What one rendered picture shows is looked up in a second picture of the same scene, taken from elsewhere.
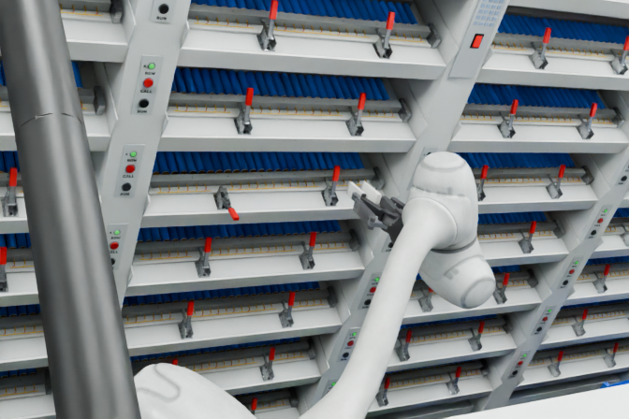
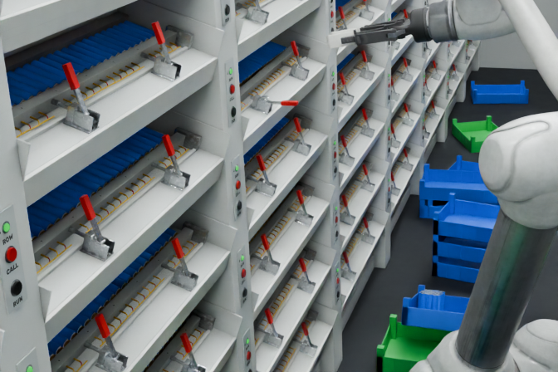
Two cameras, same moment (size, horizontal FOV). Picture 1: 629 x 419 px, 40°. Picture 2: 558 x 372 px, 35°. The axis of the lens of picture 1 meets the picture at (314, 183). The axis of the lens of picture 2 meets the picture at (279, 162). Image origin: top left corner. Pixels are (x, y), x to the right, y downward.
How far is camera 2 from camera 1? 1.29 m
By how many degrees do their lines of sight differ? 33
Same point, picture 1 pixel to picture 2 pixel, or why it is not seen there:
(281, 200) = (281, 90)
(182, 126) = not seen: hidden behind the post
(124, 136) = (222, 53)
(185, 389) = (544, 118)
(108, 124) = (205, 51)
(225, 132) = (255, 26)
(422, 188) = not seen: outside the picture
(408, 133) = not seen: outside the picture
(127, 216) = (237, 146)
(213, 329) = (280, 256)
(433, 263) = (489, 6)
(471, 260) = not seen: outside the picture
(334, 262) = (311, 141)
